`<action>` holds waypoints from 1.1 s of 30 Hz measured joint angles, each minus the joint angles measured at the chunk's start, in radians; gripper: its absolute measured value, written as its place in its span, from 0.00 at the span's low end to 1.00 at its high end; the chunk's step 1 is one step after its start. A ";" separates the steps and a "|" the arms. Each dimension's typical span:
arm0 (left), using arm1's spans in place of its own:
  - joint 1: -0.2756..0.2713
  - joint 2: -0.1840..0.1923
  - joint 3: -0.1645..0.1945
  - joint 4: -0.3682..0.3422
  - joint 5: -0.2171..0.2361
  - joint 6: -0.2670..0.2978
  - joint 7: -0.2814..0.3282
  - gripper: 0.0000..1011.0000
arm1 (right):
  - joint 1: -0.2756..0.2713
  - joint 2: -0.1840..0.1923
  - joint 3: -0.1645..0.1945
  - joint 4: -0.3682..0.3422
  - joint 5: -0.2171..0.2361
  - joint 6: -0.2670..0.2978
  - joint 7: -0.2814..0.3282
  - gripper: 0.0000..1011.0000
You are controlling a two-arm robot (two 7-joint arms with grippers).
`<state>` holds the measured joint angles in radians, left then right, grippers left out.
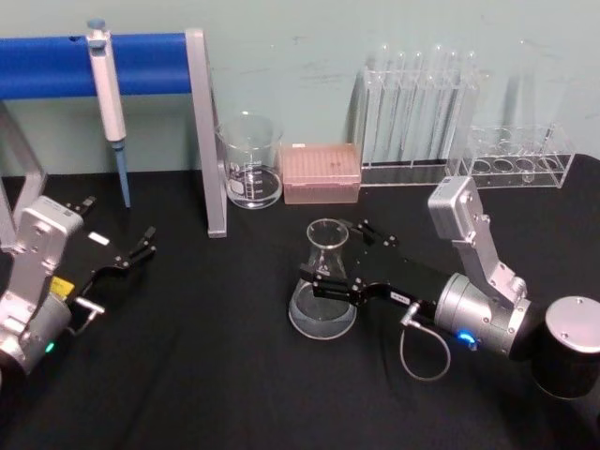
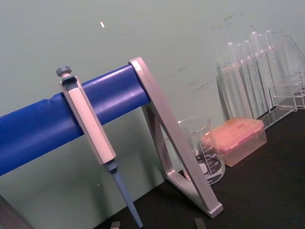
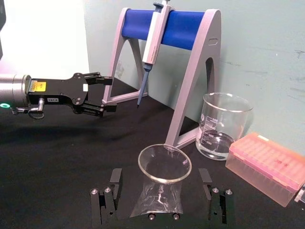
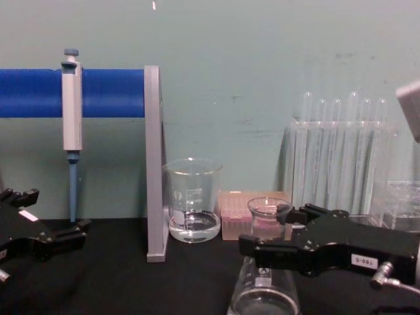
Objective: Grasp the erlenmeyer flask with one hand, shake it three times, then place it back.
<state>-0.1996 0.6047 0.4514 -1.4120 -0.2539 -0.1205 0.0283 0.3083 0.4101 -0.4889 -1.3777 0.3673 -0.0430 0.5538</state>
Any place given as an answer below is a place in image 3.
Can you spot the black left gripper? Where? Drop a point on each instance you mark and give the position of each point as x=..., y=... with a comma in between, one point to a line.
x=64, y=91

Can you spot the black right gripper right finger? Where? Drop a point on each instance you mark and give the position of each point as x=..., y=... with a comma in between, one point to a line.
x=209, y=198

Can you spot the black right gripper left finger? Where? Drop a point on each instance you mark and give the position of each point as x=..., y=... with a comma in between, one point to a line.
x=115, y=190

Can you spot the round clear glass dish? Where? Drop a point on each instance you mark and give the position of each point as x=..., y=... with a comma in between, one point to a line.
x=166, y=164

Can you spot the clear glass beaker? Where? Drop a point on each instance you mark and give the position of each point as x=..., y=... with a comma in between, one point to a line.
x=222, y=133

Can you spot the pink pipette tip box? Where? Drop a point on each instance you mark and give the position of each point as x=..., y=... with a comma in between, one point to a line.
x=267, y=162

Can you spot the black table cloth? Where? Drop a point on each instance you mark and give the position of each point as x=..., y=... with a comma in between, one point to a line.
x=47, y=167

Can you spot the white and blue pipette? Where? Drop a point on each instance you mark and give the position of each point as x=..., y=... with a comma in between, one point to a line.
x=152, y=40

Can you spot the grey pipette stand blue bar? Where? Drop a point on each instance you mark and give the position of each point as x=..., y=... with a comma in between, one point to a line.
x=186, y=31

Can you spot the dark flat panel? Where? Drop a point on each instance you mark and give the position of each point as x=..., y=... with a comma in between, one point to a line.
x=2, y=28

